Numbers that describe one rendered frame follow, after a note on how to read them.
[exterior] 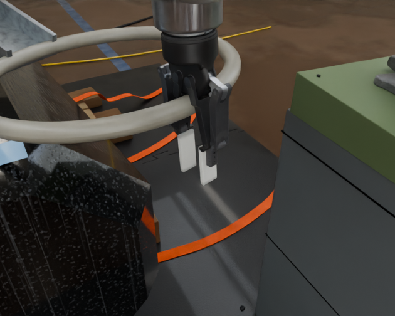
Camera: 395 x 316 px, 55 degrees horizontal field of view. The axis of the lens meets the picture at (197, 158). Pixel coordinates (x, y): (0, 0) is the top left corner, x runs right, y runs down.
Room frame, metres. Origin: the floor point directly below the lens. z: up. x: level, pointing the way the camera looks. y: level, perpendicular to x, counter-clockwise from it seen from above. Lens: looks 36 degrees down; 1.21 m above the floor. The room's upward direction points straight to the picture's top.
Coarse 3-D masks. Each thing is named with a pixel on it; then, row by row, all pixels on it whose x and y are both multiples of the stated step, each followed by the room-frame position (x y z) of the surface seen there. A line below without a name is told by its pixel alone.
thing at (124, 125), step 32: (96, 32) 0.87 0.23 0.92; (128, 32) 0.88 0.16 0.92; (160, 32) 0.86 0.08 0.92; (0, 64) 0.70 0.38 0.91; (224, 64) 0.62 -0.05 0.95; (0, 128) 0.44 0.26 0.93; (32, 128) 0.43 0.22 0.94; (64, 128) 0.42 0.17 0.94; (96, 128) 0.42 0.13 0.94; (128, 128) 0.43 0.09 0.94
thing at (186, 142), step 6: (186, 132) 0.51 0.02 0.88; (192, 132) 0.52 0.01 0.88; (180, 138) 0.50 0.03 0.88; (186, 138) 0.51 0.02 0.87; (192, 138) 0.52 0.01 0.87; (180, 144) 0.50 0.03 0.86; (186, 144) 0.51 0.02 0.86; (192, 144) 0.51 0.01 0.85; (180, 150) 0.50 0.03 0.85; (186, 150) 0.51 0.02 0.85; (192, 150) 0.51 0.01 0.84; (180, 156) 0.50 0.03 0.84; (186, 156) 0.50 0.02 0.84; (192, 156) 0.51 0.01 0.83; (180, 162) 0.50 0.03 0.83; (186, 162) 0.50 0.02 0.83; (192, 162) 0.51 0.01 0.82; (186, 168) 0.50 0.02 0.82
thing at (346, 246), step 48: (288, 144) 0.71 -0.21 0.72; (336, 144) 0.60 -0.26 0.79; (288, 192) 0.69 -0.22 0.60; (336, 192) 0.57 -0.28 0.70; (384, 192) 0.49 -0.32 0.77; (288, 240) 0.66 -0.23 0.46; (336, 240) 0.55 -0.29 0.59; (384, 240) 0.46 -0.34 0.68; (288, 288) 0.63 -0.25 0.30; (336, 288) 0.51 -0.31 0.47; (384, 288) 0.43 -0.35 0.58
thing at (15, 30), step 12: (0, 0) 0.92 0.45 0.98; (0, 12) 0.92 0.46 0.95; (12, 12) 0.89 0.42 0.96; (0, 24) 0.89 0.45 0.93; (12, 24) 0.90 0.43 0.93; (24, 24) 0.87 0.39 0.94; (36, 24) 0.85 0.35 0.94; (0, 36) 0.85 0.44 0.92; (12, 36) 0.86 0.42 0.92; (24, 36) 0.87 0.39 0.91; (36, 36) 0.85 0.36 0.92; (48, 36) 0.83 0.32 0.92; (0, 48) 0.74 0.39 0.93; (12, 48) 0.81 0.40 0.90; (36, 60) 0.79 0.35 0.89
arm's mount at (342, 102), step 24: (312, 72) 0.72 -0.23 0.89; (336, 72) 0.73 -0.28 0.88; (360, 72) 0.74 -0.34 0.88; (384, 72) 0.75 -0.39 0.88; (312, 96) 0.67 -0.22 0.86; (336, 96) 0.63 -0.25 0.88; (360, 96) 0.63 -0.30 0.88; (384, 96) 0.64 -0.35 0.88; (312, 120) 0.66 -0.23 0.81; (336, 120) 0.61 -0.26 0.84; (360, 120) 0.56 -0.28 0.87; (384, 120) 0.55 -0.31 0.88; (360, 144) 0.55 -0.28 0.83; (384, 144) 0.51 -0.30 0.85; (384, 168) 0.50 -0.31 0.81
